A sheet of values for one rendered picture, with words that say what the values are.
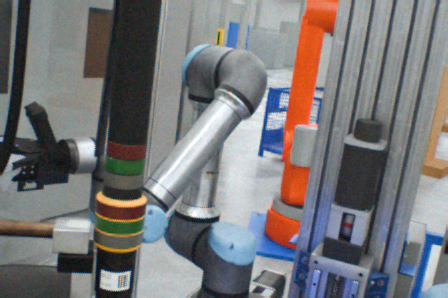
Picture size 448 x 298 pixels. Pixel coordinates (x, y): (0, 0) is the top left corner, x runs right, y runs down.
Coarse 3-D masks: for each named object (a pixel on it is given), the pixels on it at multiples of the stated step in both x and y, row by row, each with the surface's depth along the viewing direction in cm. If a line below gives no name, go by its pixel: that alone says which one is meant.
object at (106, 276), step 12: (108, 252) 46; (120, 252) 46; (132, 252) 47; (96, 264) 48; (108, 264) 47; (120, 264) 47; (132, 264) 48; (96, 276) 48; (108, 276) 47; (120, 276) 47; (132, 276) 48; (96, 288) 48; (108, 288) 47; (120, 288) 47; (132, 288) 49
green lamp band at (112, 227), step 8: (96, 216) 46; (144, 216) 47; (96, 224) 46; (104, 224) 46; (112, 224) 45; (120, 224) 45; (128, 224) 46; (136, 224) 46; (112, 232) 46; (120, 232) 46; (128, 232) 46; (136, 232) 46
